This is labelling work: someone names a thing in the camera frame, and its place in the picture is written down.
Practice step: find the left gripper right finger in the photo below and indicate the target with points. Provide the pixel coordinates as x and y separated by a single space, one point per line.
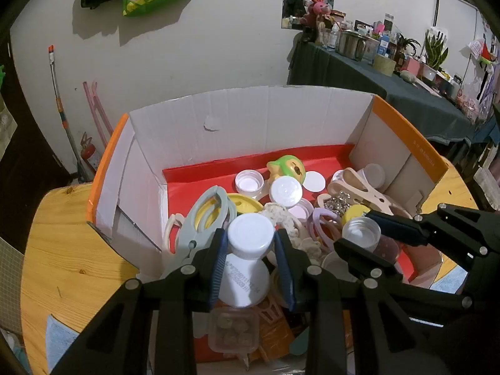
357 329

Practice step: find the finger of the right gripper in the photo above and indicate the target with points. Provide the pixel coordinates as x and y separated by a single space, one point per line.
410 231
364 265

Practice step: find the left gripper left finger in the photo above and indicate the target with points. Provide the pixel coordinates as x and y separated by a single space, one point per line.
149 326

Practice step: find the cream crochet scrunchie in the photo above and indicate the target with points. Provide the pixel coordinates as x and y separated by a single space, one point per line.
297 233

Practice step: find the white bottle cap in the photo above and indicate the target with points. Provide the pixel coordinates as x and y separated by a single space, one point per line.
250 235
286 191
363 232
374 175

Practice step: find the green bear figurine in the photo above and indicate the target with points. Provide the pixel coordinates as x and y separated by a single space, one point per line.
287 165

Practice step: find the large white printed lid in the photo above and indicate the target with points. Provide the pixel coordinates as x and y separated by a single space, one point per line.
245 283

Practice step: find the yellow round lid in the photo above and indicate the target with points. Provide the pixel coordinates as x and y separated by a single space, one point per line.
354 211

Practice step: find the beige large clothes peg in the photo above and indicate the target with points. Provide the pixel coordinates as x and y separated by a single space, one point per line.
361 192

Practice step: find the clear box googly eyes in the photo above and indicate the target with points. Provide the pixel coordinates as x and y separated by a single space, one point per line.
233 331

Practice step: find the blue fluffy towel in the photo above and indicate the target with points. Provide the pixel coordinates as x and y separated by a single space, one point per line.
60 337

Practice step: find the dark green clothed table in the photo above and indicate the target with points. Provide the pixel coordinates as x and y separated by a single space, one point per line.
435 117

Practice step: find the orange cardboard box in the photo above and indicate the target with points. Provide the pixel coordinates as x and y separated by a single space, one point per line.
161 158

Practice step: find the grey large clothes peg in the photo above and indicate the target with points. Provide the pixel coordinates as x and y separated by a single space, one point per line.
184 236

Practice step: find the tape roll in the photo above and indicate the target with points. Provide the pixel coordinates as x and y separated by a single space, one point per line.
384 65

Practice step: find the potted snake plant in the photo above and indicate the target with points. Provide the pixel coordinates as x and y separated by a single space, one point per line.
436 49

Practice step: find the steel pot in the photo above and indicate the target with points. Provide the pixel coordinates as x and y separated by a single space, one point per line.
351 44

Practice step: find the pink plush toy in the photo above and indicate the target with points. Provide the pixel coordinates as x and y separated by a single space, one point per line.
317 11

